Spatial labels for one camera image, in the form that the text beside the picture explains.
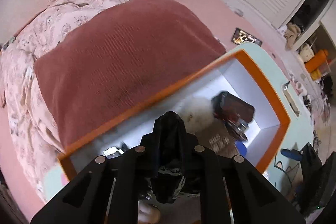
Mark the white fluffy pompom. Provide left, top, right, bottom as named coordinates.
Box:
left=178, top=97, right=215, bottom=134

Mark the blue rectangular case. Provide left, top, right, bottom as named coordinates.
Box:
left=235, top=140, right=247, bottom=157

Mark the black lace fabric item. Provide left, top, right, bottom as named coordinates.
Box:
left=141, top=111, right=202, bottom=203

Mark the dark red black pouch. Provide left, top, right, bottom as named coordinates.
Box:
left=211, top=91, right=255, bottom=141

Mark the pink floral duvet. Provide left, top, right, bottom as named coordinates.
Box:
left=1, top=0, right=129, bottom=201

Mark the orange cardboard box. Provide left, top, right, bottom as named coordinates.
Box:
left=58, top=49, right=290, bottom=180

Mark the small photo card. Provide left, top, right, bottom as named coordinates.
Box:
left=231, top=28, right=263, bottom=46

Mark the dark red pillow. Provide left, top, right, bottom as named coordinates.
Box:
left=34, top=0, right=226, bottom=150

